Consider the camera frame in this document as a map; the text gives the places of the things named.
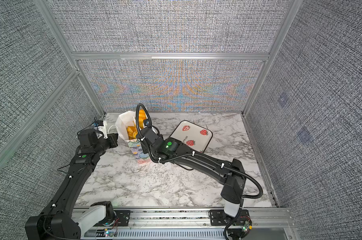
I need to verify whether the aluminium enclosure frame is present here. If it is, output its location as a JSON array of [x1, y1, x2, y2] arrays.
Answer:
[[0, 1, 295, 213]]

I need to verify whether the aluminium front rail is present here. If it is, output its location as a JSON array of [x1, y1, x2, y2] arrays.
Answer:
[[82, 207, 300, 240]]

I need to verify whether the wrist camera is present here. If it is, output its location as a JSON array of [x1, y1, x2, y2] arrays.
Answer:
[[92, 120, 108, 139], [142, 118, 153, 129]]

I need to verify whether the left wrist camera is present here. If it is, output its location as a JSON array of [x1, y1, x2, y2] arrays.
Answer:
[[92, 120, 108, 139]]

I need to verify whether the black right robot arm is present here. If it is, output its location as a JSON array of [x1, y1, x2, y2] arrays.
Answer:
[[137, 128, 246, 221]]

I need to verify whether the floral white paper bag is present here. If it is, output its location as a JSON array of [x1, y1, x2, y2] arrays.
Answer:
[[107, 111, 151, 165]]

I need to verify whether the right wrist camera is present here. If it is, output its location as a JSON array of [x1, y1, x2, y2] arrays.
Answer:
[[142, 118, 153, 129]]

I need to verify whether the long fake bread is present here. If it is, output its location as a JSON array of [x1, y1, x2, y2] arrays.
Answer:
[[127, 126, 138, 140]]

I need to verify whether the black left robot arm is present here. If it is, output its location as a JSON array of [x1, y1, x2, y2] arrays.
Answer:
[[25, 129, 118, 240]]

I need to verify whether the fake croissant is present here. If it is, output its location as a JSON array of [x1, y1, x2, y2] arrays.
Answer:
[[138, 109, 147, 130]]

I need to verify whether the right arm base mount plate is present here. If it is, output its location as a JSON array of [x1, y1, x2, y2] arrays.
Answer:
[[208, 209, 252, 226]]

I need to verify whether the white tray black rim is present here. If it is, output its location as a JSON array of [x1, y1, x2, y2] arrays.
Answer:
[[170, 121, 213, 153]]

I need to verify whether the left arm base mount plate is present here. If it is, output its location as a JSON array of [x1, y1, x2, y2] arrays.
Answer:
[[106, 210, 131, 229]]

